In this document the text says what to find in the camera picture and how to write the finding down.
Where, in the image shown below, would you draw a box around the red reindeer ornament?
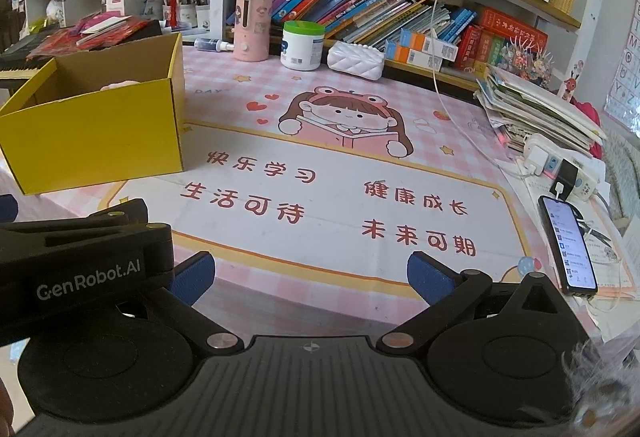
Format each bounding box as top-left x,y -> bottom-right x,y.
562,62 -> 583,100

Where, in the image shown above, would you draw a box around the white quilted pencil case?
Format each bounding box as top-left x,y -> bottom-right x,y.
327,41 -> 387,80

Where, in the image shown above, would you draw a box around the black charger plug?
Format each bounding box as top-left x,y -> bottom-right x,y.
550,158 -> 578,198

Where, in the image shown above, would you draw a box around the pile of red envelopes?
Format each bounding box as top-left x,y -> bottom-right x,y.
32,14 -> 151,52

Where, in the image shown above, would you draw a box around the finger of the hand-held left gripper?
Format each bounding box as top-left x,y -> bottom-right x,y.
87,198 -> 149,224

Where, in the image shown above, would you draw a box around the red book boxes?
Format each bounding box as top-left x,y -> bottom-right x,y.
455,7 -> 549,72

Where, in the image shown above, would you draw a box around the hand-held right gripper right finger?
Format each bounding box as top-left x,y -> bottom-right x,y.
376,252 -> 573,358

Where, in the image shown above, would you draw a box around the pink printed table mat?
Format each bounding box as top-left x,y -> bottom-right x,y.
0,42 -> 640,333

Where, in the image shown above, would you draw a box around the white charger plug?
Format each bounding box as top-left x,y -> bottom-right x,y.
525,144 -> 550,175

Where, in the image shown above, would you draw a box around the white charging cable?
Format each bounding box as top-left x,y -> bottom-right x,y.
431,0 -> 526,175

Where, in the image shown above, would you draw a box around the white power strip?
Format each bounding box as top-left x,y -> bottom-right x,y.
522,133 -> 606,202

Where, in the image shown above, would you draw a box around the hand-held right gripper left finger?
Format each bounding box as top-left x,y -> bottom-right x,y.
116,252 -> 246,358

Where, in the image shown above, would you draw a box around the black piano keyboard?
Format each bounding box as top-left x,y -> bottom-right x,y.
0,34 -> 63,85

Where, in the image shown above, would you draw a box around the pink plush sheep toy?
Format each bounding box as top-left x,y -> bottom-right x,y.
99,79 -> 143,92

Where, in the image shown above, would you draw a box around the white jar with green lid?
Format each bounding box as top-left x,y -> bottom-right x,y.
280,21 -> 326,72

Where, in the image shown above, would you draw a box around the colourful beaded accessories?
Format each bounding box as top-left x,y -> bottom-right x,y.
502,42 -> 556,88

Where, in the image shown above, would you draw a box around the blue and orange box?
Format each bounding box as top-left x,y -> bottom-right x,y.
385,42 -> 443,70
399,29 -> 460,62

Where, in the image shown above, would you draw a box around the pink humidifier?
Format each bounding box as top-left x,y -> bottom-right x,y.
235,0 -> 274,62

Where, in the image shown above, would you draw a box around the printed worksheet paper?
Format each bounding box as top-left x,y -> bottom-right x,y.
500,162 -> 640,308

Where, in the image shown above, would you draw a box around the yellow cardboard box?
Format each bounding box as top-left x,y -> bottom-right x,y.
0,33 -> 187,196

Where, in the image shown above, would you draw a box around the small dark spray bottle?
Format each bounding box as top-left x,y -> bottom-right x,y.
194,37 -> 235,52

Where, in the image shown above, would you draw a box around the alphabet wall poster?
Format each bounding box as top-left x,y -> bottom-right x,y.
602,0 -> 640,132

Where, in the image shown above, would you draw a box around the black smartphone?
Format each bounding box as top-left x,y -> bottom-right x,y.
538,195 -> 599,295

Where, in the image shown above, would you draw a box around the stack of papers and booklets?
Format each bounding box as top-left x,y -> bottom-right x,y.
472,64 -> 608,158

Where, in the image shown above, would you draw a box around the magenta cloth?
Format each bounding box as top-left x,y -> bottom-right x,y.
577,99 -> 603,128

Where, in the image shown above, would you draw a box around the grey blanket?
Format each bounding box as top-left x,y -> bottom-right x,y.
597,132 -> 640,218

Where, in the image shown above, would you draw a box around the row of leaning books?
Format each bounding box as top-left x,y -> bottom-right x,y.
257,0 -> 476,55

